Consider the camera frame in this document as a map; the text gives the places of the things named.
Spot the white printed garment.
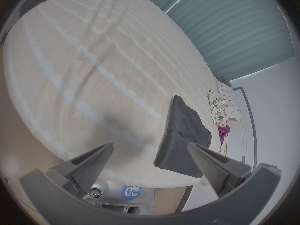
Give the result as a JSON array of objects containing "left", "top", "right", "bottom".
[{"left": 206, "top": 89, "right": 230, "bottom": 126}]

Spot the purple garment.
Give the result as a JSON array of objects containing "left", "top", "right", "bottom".
[{"left": 218, "top": 125, "right": 231, "bottom": 153}]

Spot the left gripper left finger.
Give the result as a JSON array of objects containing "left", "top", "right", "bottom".
[{"left": 48, "top": 142, "right": 115, "bottom": 195}]

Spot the grey bedside table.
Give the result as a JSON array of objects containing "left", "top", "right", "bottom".
[{"left": 212, "top": 70, "right": 232, "bottom": 88}]

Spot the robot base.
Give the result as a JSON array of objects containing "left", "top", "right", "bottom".
[{"left": 82, "top": 178, "right": 156, "bottom": 217}]

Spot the white printed pillow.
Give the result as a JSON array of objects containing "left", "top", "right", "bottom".
[{"left": 217, "top": 82, "right": 242, "bottom": 121}]

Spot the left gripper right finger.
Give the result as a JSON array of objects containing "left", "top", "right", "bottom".
[{"left": 187, "top": 142, "right": 253, "bottom": 194}]

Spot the bed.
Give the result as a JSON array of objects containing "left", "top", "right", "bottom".
[{"left": 3, "top": 0, "right": 257, "bottom": 214}]

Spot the black T-shirt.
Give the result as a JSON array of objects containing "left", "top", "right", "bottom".
[{"left": 153, "top": 95, "right": 212, "bottom": 179}]

